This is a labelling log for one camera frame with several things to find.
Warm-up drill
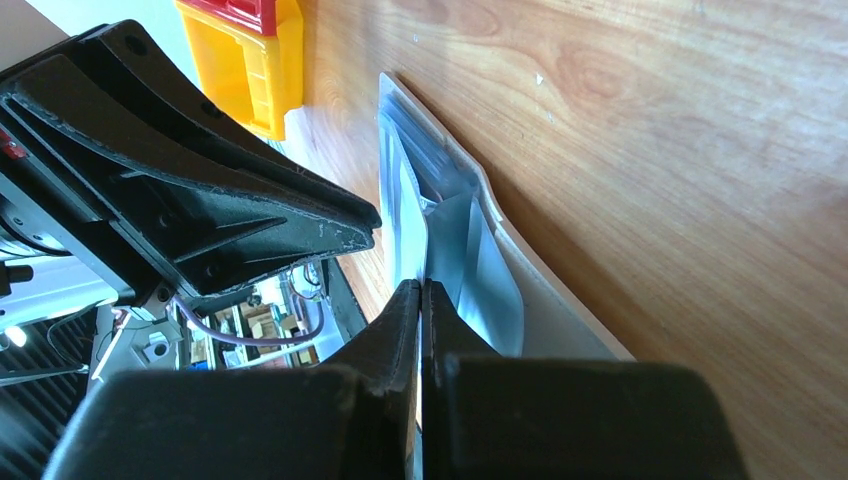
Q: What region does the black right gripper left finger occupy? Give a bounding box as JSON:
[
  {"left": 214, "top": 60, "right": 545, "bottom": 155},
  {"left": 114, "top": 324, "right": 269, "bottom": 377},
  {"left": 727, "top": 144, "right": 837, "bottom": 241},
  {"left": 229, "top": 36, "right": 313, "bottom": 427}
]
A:
[{"left": 45, "top": 280, "right": 421, "bottom": 479}]

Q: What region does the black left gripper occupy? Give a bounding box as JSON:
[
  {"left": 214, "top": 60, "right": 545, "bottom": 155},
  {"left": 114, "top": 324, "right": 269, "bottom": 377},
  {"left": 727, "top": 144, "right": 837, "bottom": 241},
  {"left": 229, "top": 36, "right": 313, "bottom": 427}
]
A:
[{"left": 1, "top": 20, "right": 381, "bottom": 328}]

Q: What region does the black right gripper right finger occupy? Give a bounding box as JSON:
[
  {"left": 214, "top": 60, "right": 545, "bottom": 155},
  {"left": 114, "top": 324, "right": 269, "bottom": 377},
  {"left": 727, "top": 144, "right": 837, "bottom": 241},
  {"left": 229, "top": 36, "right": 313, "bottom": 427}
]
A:
[{"left": 421, "top": 280, "right": 748, "bottom": 479}]

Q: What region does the yellow plastic bin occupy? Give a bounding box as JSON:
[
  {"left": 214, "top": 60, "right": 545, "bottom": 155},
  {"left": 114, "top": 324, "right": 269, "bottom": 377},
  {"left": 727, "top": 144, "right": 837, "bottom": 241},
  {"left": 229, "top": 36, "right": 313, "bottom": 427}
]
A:
[{"left": 175, "top": 1, "right": 304, "bottom": 141}]

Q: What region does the red plastic bin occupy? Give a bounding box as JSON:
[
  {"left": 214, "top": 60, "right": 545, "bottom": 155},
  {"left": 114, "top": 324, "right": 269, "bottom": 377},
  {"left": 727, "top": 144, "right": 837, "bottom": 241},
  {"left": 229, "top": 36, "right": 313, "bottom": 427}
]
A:
[{"left": 179, "top": 0, "right": 302, "bottom": 36}]

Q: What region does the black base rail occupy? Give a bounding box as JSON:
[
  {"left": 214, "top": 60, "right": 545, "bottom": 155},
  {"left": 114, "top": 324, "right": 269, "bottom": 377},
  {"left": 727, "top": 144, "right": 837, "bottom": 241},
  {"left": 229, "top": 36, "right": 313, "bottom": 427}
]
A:
[{"left": 319, "top": 258, "right": 368, "bottom": 341}]

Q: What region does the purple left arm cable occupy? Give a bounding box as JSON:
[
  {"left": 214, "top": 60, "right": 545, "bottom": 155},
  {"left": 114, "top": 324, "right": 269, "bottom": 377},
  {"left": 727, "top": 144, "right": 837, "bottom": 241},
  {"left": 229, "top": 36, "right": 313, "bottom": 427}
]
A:
[{"left": 170, "top": 264, "right": 327, "bottom": 348}]

